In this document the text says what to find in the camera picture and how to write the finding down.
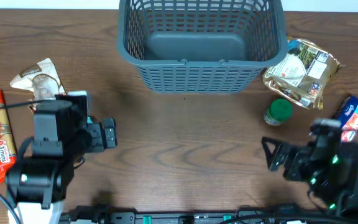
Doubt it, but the green lid jar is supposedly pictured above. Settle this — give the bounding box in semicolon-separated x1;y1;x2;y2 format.
264;98;293;126

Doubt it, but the blue tissue pack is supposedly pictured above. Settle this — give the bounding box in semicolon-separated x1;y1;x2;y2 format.
334;95;358;142

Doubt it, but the gold foil food pouch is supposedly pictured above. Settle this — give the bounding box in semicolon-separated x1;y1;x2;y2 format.
262;37;344;110

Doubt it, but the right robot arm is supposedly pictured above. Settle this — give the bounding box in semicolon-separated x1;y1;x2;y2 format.
261;119;358;217

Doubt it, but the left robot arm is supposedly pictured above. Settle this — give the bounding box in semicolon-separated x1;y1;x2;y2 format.
5;91;117;223

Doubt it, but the white brown snack bag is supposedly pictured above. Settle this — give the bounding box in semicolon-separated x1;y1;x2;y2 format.
10;58;66;101

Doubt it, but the grey plastic basket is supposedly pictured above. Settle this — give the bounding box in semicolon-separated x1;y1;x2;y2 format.
117;0;288;93

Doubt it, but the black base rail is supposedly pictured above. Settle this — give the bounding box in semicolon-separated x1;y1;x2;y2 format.
57;204;358;224

